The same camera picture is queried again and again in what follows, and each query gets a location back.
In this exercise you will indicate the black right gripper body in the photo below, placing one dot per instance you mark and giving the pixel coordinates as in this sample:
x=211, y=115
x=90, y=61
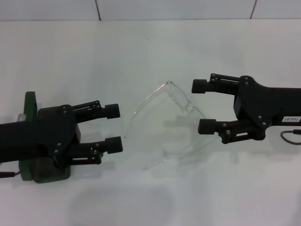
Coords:
x=265, y=106

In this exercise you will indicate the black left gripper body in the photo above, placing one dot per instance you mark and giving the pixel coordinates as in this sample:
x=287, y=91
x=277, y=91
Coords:
x=35, y=136

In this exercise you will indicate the green glasses case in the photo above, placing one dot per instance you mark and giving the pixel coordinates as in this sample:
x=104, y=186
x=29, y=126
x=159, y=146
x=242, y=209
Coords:
x=29, y=103

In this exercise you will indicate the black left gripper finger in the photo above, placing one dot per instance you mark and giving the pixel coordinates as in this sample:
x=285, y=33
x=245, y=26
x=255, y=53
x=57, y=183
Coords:
x=114, y=145
x=111, y=110

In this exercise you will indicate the left gripper silver connector post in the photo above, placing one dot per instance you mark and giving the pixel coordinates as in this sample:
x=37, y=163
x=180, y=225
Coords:
x=21, y=117

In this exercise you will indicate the clear transparent glasses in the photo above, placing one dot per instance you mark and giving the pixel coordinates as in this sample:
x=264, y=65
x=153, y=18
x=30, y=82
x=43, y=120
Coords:
x=175, y=90

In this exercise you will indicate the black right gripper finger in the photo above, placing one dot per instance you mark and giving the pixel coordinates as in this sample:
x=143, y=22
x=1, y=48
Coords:
x=207, y=127
x=200, y=86

